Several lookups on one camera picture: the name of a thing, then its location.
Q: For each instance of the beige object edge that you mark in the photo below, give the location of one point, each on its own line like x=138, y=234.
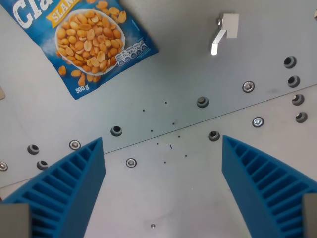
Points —
x=2, y=93

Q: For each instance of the blue salted peanuts bag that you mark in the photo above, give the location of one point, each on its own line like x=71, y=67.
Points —
x=91, y=47

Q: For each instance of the white rectangular mounting block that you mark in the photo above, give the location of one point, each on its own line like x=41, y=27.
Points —
x=230, y=26

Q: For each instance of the gray plastic bushing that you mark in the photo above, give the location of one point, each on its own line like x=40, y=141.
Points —
x=293, y=81
x=298, y=99
x=301, y=117
x=202, y=102
x=290, y=62

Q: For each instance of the silver hex socket screw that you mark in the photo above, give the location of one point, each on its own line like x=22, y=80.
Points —
x=258, y=122
x=131, y=162
x=248, y=86
x=3, y=166
x=75, y=145

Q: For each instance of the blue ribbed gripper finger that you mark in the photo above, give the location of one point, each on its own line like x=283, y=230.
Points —
x=81, y=173
x=245, y=173

